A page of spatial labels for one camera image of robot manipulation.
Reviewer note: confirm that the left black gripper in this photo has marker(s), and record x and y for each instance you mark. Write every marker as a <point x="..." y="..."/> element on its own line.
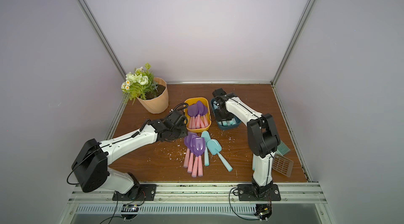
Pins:
<point x="183" y="126"/>

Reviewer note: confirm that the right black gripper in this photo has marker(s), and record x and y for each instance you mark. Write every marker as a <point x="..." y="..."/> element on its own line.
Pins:
<point x="222" y="112"/>

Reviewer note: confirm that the purple shovel pink handle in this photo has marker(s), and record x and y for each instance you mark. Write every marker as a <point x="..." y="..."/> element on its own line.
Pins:
<point x="202" y="125"/>
<point x="187" y="140"/>
<point x="193" y="123"/>
<point x="199" y="113"/>
<point x="197" y="147"/>
<point x="204" y="113"/>
<point x="191" y="113"/>

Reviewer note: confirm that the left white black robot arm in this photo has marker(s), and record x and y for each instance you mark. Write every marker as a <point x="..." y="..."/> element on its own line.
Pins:
<point x="91" y="166"/>

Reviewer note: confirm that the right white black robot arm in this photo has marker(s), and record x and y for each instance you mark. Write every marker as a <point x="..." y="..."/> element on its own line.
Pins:
<point x="262" y="134"/>

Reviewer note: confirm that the dark teal storage box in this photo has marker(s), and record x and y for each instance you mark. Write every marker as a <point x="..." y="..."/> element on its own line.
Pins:
<point x="219" y="123"/>

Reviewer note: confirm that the yellow storage box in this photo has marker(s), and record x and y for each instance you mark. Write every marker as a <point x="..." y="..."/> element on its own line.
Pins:
<point x="191" y="101"/>

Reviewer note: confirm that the terracotta flower pot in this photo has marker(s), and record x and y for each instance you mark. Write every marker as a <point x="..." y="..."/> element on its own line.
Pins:
<point x="160" y="103"/>

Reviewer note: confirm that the white flowers green plant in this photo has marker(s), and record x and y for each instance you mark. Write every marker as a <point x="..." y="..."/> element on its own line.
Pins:
<point x="140" y="84"/>

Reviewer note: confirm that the brown slotted scoop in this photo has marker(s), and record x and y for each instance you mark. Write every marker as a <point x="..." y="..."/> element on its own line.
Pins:
<point x="282" y="165"/>

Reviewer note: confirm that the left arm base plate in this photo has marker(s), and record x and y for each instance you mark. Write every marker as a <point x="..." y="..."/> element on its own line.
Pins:
<point x="139" y="192"/>

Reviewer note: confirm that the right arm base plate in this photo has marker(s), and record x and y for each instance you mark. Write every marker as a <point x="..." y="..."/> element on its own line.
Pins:
<point x="258" y="192"/>

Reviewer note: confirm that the aluminium front rail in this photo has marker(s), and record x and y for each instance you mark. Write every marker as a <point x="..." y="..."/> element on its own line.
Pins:
<point x="236" y="192"/>

